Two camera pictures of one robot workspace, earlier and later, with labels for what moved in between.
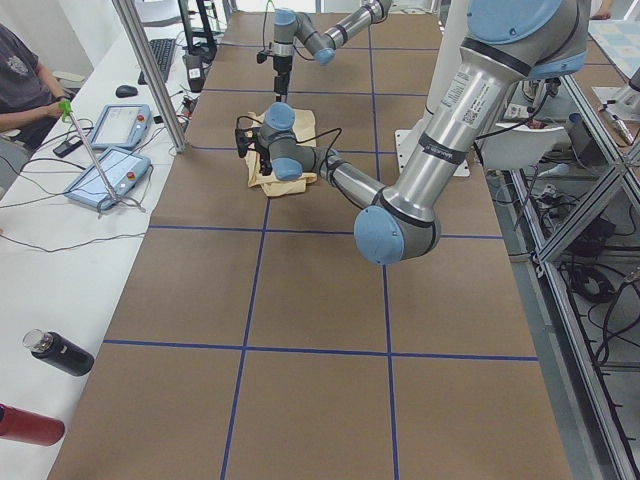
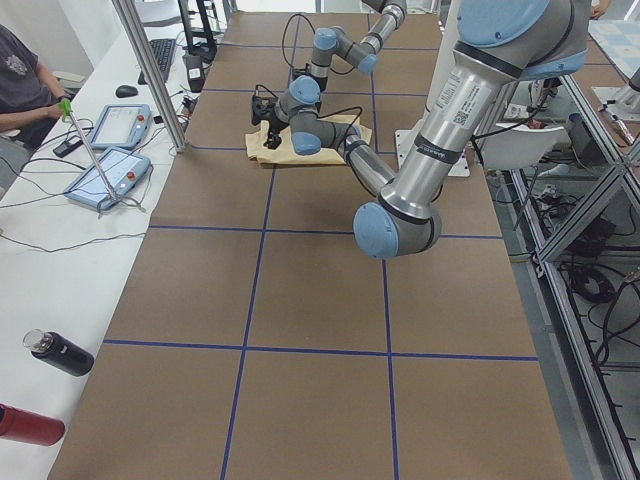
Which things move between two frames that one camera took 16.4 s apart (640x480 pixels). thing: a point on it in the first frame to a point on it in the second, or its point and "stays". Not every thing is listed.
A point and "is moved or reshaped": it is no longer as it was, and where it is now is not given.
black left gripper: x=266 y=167 to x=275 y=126
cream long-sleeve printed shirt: x=306 y=133 is moved or reshaped
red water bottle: x=32 y=428 stays
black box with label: x=195 y=72 stays
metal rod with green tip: x=66 y=111 stays
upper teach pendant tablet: x=122 y=126 stays
